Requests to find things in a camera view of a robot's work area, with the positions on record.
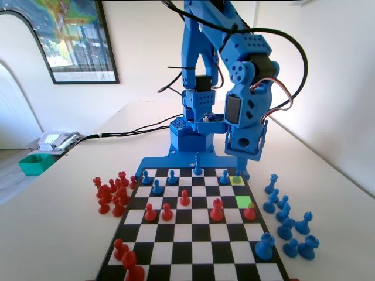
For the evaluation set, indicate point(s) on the black framed poster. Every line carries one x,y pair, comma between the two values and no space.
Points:
76,44

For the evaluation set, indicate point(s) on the cardboard box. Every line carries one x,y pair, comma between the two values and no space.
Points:
35,150

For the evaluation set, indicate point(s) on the red chess rook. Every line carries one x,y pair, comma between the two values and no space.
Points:
123,178
216,210

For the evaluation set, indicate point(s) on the grey paper stack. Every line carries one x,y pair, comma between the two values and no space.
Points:
55,139

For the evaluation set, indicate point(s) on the blue chess pawn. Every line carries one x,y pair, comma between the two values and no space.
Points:
157,188
291,248
172,178
238,178
146,178
283,202
224,178

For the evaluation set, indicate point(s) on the blue chess bishop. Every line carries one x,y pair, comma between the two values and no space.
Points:
304,224
272,202

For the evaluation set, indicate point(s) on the black white chessboard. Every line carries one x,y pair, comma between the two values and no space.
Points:
190,234

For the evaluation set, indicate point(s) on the red pieces bottom left corner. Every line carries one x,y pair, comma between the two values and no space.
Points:
132,266

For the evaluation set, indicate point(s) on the red chess pawn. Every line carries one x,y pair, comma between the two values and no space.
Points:
184,198
150,213
249,213
133,182
112,185
120,249
166,212

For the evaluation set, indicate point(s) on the green plastic bin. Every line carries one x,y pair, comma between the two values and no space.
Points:
33,165

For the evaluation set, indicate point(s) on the red chess knight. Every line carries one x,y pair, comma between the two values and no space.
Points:
104,193
123,195

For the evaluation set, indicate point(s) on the white door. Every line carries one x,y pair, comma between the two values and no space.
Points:
249,8

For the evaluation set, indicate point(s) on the blue chess rook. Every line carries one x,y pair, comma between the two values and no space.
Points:
265,246
308,247

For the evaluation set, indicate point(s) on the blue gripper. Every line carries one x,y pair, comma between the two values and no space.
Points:
245,144

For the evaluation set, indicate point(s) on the blue base plate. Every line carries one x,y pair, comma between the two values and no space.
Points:
158,162

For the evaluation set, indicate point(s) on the tall blue king piece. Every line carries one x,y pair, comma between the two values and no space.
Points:
198,165

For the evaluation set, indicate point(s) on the blue gripper camera mount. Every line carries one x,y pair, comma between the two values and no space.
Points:
212,126

